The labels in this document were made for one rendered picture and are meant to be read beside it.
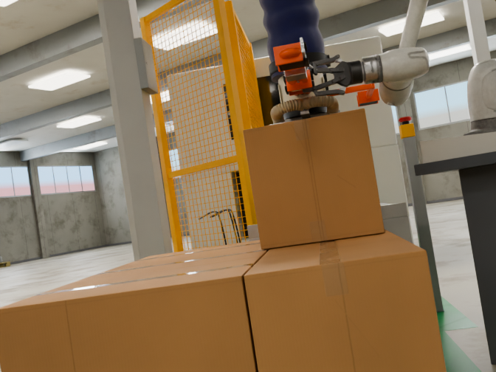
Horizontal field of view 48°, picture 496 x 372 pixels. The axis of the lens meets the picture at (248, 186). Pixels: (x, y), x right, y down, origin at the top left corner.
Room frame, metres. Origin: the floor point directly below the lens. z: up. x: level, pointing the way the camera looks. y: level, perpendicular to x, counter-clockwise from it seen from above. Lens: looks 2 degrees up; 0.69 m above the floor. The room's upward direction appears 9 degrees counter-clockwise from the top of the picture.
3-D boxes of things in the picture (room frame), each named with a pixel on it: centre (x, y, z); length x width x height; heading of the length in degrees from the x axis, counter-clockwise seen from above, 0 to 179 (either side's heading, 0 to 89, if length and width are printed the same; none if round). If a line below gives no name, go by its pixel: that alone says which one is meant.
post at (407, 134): (2.98, -0.89, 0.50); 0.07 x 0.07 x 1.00; 83
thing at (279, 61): (1.51, -0.16, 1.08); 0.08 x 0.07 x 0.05; 172
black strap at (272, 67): (2.10, -0.26, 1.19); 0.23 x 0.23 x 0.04
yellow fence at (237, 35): (4.29, -0.12, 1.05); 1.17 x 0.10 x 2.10; 173
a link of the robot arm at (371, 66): (1.80, -0.45, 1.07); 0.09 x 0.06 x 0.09; 173
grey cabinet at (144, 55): (3.33, 0.49, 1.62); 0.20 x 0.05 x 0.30; 173
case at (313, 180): (2.09, -0.26, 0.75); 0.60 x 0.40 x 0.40; 169
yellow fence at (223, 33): (3.56, 0.27, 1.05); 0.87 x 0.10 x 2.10; 45
